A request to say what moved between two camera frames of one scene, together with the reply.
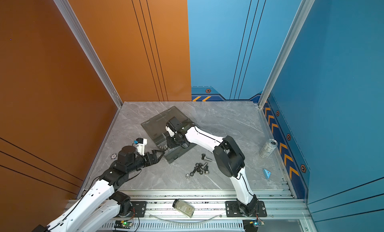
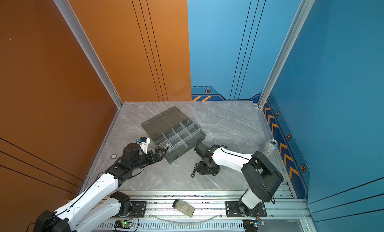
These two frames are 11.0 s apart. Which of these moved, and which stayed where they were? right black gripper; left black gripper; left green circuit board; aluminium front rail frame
Moved: right black gripper
Stayed: left black gripper; left green circuit board; aluminium front rail frame
